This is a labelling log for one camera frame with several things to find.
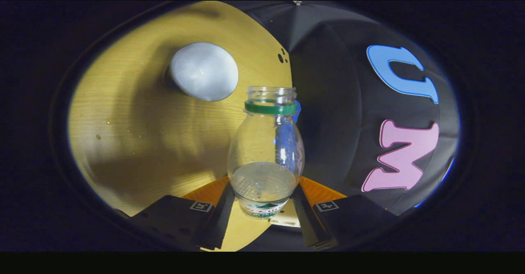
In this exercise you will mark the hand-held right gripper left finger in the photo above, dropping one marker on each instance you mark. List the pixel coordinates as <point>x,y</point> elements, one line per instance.
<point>221,216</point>

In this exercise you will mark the white teacup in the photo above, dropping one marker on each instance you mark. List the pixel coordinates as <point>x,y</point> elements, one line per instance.
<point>204,71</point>

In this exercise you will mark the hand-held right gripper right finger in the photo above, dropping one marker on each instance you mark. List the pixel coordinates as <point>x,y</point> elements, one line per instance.
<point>305,216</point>

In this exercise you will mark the clear plastic water bottle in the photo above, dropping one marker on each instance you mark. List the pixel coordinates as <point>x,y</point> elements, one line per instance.
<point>264,155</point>

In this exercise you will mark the blue towel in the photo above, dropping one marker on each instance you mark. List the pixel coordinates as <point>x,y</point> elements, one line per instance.
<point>297,110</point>

